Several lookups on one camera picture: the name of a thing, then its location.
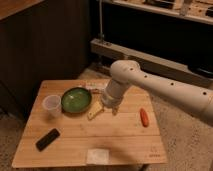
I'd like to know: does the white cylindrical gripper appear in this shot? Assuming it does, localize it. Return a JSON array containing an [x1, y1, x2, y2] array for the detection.
[[87, 79, 130, 120]]

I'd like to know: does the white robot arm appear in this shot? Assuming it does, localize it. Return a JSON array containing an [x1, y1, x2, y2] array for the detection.
[[100, 60, 213, 127]]

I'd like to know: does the white red small box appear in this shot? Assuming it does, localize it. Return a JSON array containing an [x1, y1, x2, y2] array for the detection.
[[83, 82, 107, 93]]

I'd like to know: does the green bowl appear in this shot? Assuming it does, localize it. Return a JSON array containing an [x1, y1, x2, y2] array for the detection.
[[61, 87, 92, 113]]

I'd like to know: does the wooden table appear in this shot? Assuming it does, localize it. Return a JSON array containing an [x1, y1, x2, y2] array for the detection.
[[12, 80, 167, 168]]

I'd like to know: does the clear plastic cup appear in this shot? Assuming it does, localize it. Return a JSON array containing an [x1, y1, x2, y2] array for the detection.
[[42, 95, 61, 117]]

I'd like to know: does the black rectangular remote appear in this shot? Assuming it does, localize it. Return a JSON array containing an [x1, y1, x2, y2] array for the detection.
[[36, 129, 60, 151]]

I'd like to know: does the vertical metal pole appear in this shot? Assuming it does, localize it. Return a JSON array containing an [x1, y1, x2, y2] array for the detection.
[[98, 0, 104, 43]]

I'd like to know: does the grey metal beam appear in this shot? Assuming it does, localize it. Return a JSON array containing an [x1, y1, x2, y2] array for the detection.
[[90, 39, 213, 89]]

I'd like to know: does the dark wooden cabinet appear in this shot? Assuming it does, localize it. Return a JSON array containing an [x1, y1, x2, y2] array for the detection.
[[0, 0, 90, 117]]

